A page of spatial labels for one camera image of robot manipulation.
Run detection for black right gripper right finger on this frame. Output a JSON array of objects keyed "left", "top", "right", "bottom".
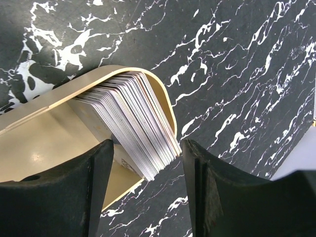
[{"left": 182, "top": 140, "right": 316, "bottom": 237}]

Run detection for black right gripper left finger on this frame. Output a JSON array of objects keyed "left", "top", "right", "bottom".
[{"left": 0, "top": 140, "right": 114, "bottom": 237}]

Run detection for stack of credit cards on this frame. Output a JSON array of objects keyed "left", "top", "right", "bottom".
[{"left": 69, "top": 71, "right": 181, "bottom": 181}]

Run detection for beige oval card tray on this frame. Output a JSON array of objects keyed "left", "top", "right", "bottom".
[{"left": 0, "top": 65, "right": 181, "bottom": 211}]

